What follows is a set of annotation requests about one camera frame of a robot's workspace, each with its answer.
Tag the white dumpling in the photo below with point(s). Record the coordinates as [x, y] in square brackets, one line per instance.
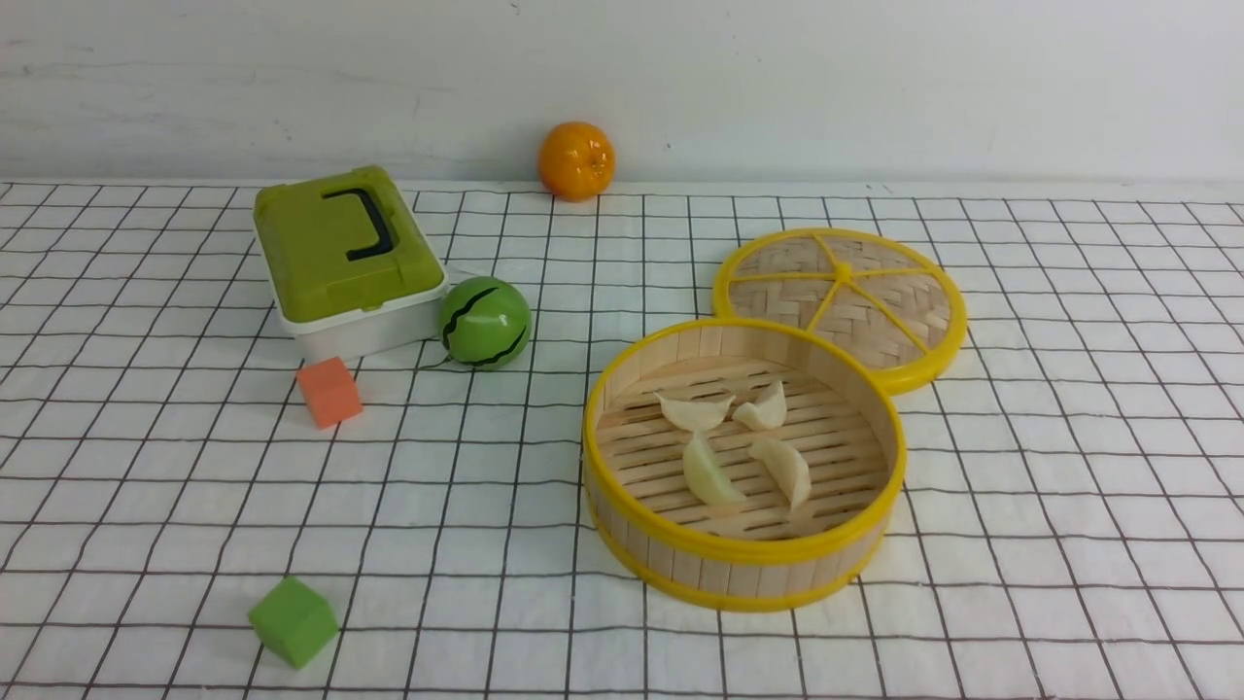
[766, 412]
[788, 468]
[704, 476]
[695, 417]

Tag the bamboo steamer tray yellow rim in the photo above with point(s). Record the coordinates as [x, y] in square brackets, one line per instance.
[760, 555]

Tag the bamboo steamer lid yellow rim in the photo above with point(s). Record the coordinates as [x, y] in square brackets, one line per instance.
[897, 313]

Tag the green watermelon toy ball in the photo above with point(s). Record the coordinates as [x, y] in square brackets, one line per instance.
[484, 323]

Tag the orange fruit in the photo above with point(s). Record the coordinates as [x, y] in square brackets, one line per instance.
[576, 161]

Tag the green lidded white box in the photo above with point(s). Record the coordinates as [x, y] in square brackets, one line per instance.
[351, 273]

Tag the orange foam cube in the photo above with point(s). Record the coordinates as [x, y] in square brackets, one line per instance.
[330, 392]

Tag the green foam cube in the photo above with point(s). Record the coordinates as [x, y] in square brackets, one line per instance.
[294, 622]

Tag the white grid tablecloth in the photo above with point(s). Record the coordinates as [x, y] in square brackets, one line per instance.
[1070, 528]

